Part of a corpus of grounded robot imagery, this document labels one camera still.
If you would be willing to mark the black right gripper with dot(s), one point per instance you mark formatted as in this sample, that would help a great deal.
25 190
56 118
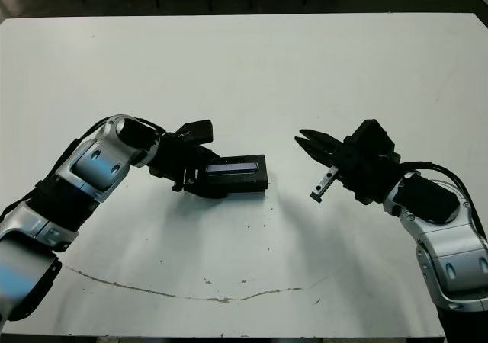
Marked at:
366 175

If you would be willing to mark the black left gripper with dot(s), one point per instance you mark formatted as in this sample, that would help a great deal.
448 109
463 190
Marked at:
175 160

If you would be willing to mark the black box lid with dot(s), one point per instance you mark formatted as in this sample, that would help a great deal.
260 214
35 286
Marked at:
244 179

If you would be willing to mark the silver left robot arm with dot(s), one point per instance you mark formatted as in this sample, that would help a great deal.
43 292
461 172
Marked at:
95 164

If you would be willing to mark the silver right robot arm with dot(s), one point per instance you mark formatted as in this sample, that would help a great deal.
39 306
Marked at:
450 251

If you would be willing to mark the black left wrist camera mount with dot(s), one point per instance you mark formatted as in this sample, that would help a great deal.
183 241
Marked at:
196 131

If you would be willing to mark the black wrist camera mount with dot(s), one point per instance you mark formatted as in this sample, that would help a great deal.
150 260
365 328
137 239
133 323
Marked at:
196 131
371 135

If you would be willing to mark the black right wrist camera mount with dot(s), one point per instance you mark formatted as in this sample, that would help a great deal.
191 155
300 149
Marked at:
371 135

